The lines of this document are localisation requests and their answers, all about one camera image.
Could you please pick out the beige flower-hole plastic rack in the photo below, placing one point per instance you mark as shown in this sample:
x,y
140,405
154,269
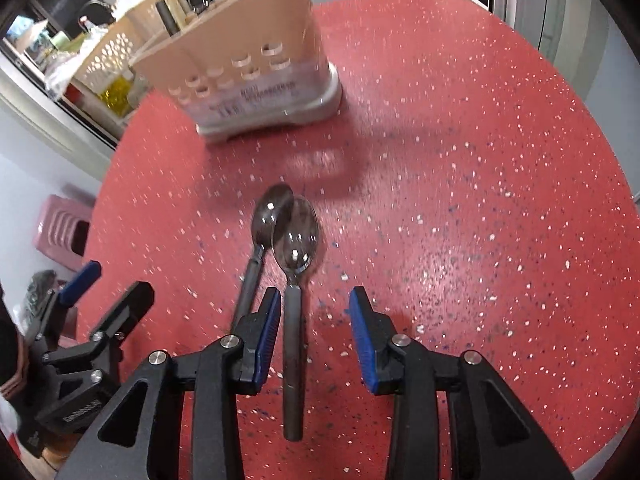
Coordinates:
x,y
107,55

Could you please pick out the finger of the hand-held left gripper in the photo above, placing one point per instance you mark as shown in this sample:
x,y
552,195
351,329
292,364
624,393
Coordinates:
x,y
82,278
132,305

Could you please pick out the beige plastic utensil holder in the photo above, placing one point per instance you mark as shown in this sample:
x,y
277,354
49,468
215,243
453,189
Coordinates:
x,y
240,35

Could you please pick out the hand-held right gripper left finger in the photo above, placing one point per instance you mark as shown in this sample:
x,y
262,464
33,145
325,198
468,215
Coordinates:
x,y
267,340

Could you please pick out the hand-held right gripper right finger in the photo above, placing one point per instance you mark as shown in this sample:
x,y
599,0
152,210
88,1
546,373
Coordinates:
x,y
362,340

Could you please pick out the yellow oil bottle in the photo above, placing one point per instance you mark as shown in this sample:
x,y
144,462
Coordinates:
x,y
117,95

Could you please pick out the pink plastic stool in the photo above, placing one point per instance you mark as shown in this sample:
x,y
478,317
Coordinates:
x,y
55,230

